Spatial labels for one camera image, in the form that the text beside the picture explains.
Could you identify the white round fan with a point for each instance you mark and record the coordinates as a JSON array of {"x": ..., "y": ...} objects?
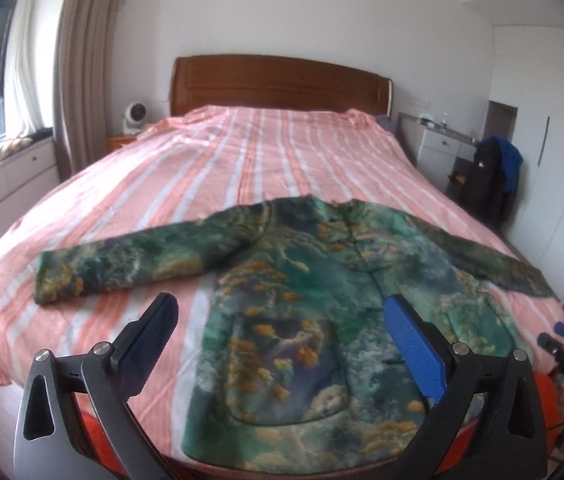
[{"x": 134, "y": 116}]

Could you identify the beige cloth item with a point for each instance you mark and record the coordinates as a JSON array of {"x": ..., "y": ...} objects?
[{"x": 14, "y": 145}]

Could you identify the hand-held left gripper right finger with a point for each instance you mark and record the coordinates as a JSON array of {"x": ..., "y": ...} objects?
[{"x": 414, "y": 345}]

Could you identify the chair with black clothes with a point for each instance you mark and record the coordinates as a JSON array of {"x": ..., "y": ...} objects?
[{"x": 481, "y": 185}]

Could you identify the white dressing table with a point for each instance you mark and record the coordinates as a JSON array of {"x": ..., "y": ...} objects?
[{"x": 436, "y": 147}]

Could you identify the brown curtain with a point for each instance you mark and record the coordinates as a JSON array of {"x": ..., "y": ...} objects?
[{"x": 89, "y": 70}]

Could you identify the white window bench cabinet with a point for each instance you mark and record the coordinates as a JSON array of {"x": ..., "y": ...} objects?
[{"x": 7, "y": 180}]

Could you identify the dark cloth item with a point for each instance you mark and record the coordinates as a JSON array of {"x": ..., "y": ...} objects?
[{"x": 41, "y": 135}]

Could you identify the blue jacket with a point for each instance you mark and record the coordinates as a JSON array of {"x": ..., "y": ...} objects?
[{"x": 510, "y": 165}]

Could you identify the wooden headboard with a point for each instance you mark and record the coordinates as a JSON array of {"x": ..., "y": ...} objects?
[{"x": 282, "y": 82}]

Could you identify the wooden nightstand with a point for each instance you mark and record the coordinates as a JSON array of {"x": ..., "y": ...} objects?
[{"x": 121, "y": 141}]

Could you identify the white sheer curtain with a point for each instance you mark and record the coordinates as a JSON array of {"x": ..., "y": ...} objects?
[{"x": 24, "y": 65}]

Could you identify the white wardrobe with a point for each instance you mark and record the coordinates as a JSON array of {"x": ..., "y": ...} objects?
[{"x": 551, "y": 160}]

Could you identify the green printed jacket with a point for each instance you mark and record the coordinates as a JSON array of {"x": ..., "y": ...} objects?
[{"x": 287, "y": 310}]

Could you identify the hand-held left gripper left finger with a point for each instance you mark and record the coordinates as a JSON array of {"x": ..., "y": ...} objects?
[{"x": 154, "y": 332}]

